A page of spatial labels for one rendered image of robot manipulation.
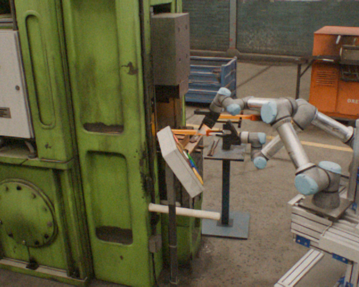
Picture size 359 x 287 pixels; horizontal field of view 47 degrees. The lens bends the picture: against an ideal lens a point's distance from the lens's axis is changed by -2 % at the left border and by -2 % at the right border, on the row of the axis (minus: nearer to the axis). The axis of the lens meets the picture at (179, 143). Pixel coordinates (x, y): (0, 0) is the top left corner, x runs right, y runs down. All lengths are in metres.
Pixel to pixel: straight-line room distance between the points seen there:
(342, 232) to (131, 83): 1.37
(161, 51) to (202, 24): 8.59
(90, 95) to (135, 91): 0.33
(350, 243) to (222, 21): 9.02
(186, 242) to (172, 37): 1.42
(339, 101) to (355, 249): 4.10
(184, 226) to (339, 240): 1.13
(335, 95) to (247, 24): 4.92
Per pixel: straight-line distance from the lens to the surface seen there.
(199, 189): 2.13
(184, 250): 3.06
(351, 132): 2.80
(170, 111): 3.02
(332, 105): 6.18
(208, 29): 11.01
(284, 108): 2.25
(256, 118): 3.20
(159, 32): 2.49
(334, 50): 6.03
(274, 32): 10.40
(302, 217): 2.44
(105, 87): 2.47
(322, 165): 2.27
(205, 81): 6.57
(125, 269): 2.96
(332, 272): 2.91
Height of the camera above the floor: 1.97
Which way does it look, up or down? 22 degrees down
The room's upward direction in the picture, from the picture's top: 2 degrees counter-clockwise
